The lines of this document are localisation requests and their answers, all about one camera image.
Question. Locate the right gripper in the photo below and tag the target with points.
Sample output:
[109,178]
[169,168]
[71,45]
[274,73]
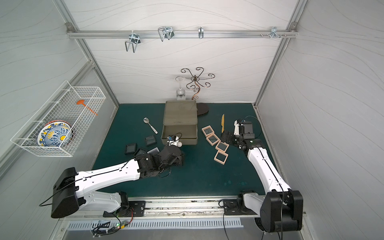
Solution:
[230,138]

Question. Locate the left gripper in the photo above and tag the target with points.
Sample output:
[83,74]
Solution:
[173,151]

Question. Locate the pink brooch box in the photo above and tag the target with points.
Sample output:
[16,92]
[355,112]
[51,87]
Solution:
[222,147]
[207,131]
[213,139]
[221,157]

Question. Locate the three-tier drawer organizer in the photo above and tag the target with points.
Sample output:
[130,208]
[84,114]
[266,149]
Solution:
[181,117]

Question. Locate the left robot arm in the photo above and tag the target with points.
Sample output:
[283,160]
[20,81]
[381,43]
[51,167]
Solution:
[75,191]

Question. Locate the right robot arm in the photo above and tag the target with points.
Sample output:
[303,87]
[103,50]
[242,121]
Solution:
[281,208]

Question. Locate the white brooch box upper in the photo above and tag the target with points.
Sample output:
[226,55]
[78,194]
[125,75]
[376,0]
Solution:
[154,151]

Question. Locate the wooden knife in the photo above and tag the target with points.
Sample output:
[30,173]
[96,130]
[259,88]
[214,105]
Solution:
[223,123]

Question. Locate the metal spoon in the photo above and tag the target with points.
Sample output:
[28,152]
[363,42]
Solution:
[147,121]

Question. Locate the white ventilation grille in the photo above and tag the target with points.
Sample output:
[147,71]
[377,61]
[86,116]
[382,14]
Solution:
[157,224]

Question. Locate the clear wine glass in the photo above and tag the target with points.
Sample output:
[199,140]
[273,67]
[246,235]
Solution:
[180,93]

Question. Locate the ornate metal cup stand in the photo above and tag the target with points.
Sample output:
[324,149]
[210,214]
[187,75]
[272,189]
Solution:
[196,84]

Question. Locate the orange plastic spatula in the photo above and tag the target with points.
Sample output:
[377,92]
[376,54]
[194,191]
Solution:
[82,102]

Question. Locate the patterned ceramic plate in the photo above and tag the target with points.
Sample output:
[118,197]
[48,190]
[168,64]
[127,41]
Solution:
[55,134]

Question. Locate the small metal hook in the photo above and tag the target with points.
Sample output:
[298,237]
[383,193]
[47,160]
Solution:
[201,32]

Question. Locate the metal hook right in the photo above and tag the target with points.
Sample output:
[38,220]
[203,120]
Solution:
[273,34]

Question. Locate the metal double hook middle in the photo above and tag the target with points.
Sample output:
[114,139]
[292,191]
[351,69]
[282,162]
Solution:
[166,33]

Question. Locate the metal double hook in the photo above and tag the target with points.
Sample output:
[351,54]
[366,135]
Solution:
[166,33]
[132,42]

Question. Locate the metal double hook left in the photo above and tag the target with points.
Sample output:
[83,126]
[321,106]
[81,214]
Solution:
[132,42]

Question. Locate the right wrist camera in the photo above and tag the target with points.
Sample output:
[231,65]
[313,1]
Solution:
[244,129]

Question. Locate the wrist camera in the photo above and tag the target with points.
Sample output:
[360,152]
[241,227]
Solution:
[244,129]
[174,141]

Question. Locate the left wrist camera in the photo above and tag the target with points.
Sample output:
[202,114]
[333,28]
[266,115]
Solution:
[174,141]

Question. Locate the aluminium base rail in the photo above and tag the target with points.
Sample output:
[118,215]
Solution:
[183,206]

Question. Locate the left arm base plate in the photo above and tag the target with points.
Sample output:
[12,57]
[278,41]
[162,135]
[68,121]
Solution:
[133,209]

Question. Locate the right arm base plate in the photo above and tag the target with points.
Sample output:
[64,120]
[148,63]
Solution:
[233,208]

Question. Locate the white wire basket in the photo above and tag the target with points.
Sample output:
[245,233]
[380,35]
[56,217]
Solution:
[61,106]

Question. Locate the aluminium overhead rail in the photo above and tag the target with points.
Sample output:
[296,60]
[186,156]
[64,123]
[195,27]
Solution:
[179,34]

